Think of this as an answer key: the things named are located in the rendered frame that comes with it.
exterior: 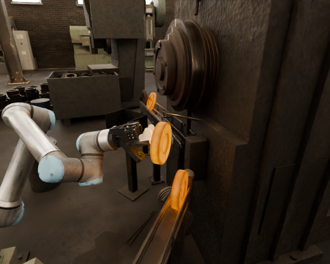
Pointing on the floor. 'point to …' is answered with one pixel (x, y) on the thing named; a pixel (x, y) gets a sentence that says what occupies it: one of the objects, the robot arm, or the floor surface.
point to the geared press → (153, 12)
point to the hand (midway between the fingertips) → (161, 138)
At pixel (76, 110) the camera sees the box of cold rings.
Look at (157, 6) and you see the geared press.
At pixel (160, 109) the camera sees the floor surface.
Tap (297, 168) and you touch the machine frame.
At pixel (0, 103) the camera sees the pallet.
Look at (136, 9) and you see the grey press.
